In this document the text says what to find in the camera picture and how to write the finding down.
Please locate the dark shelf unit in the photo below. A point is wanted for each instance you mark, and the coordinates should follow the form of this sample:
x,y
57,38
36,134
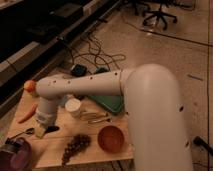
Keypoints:
x,y
32,31

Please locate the black office chair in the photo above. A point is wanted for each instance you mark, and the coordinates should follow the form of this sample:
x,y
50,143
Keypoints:
x,y
149,13

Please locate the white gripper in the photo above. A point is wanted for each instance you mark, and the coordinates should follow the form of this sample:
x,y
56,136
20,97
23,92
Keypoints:
x,y
47,120

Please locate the metal fork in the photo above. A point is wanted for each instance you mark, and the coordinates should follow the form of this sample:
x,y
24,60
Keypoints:
x,y
99,121

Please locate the orange carrot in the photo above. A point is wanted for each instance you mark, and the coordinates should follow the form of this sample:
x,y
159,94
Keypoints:
x,y
29,114

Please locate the orange bowl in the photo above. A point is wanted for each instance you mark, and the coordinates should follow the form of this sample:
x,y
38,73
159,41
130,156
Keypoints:
x,y
111,139

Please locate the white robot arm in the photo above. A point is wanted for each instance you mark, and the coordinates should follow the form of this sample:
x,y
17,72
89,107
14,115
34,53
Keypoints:
x,y
152,100

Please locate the black power adapter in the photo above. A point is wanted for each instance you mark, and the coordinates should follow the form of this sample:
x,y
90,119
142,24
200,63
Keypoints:
x,y
78,70

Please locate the metal spoon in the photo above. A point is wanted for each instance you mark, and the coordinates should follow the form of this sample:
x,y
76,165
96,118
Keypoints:
x,y
29,131

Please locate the bunch of dark grapes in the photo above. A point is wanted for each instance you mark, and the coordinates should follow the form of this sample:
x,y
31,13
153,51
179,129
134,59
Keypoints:
x,y
78,144

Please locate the wooden utensil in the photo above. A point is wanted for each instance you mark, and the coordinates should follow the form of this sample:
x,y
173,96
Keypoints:
x,y
92,115

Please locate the orange peach fruit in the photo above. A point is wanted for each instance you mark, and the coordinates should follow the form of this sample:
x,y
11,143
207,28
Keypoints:
x,y
30,86

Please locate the black object on floor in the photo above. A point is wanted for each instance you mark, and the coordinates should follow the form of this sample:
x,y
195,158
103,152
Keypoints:
x,y
200,142

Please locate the white cup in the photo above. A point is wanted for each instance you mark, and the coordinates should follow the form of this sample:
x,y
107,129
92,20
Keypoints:
x,y
73,106

